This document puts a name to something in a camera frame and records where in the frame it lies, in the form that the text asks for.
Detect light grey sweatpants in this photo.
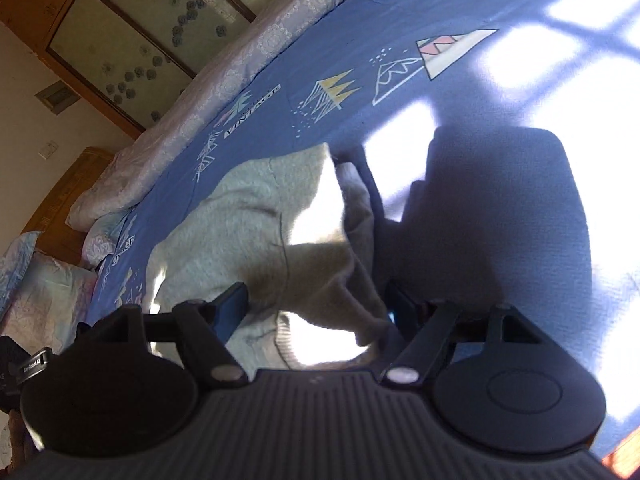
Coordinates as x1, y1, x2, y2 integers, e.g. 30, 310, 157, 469
142, 144, 390, 375

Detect small floral pillow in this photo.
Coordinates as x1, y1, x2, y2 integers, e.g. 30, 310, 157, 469
81, 209, 130, 269

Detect large floral pillow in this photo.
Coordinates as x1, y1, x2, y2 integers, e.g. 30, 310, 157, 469
1, 254, 98, 354

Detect wooden headboard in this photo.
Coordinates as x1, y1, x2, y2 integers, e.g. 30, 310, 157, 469
23, 146, 114, 264

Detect blue striped pillow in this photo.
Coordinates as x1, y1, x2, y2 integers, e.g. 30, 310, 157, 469
0, 231, 41, 316

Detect blue patterned bed sheet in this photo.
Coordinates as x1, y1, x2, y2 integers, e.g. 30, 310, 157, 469
89, 0, 639, 455

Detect wooden wardrobe with glass doors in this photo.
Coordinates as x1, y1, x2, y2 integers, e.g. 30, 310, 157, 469
1, 0, 271, 138

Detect white floral quilt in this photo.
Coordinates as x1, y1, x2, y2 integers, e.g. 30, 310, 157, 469
66, 0, 344, 232

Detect white wall socket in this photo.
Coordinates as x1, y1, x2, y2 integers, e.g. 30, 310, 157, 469
38, 141, 58, 160

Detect grey wall panel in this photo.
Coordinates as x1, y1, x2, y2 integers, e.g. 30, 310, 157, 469
36, 80, 80, 115

